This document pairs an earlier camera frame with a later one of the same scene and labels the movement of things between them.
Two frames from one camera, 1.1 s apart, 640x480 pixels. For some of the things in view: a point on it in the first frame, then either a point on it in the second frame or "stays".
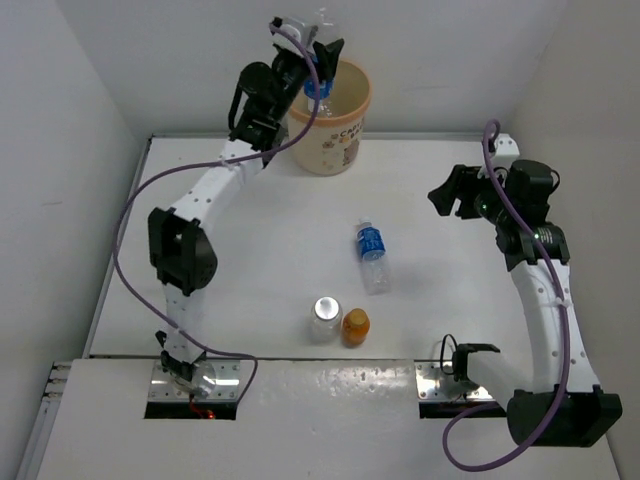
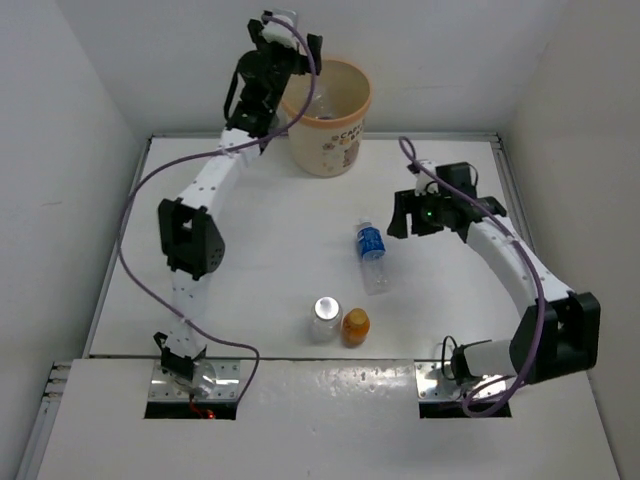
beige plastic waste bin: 334,146 stays
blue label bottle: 376,267 stays
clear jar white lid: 326,320 stays
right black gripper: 445,196 → 405,202
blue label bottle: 326,88 → 319,106
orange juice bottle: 356,324 stays
